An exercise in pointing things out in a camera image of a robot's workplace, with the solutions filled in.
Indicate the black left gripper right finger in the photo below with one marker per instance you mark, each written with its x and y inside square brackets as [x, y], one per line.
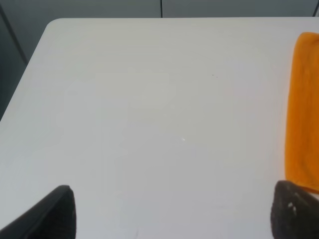
[294, 212]

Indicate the orange towel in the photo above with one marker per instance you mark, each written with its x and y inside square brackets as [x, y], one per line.
[302, 127]

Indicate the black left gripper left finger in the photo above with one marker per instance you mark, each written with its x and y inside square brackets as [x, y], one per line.
[53, 217]

